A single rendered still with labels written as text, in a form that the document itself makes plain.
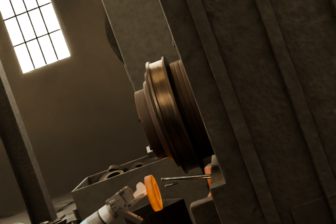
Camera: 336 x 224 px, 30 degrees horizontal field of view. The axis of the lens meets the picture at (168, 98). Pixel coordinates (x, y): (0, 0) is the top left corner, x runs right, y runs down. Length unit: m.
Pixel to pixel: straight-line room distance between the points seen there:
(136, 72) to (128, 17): 0.45
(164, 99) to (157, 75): 0.11
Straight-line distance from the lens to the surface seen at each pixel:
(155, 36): 5.11
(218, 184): 2.07
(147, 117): 2.37
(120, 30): 5.11
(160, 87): 2.31
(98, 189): 4.98
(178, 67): 2.39
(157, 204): 2.67
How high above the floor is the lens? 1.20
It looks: level
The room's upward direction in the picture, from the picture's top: 20 degrees counter-clockwise
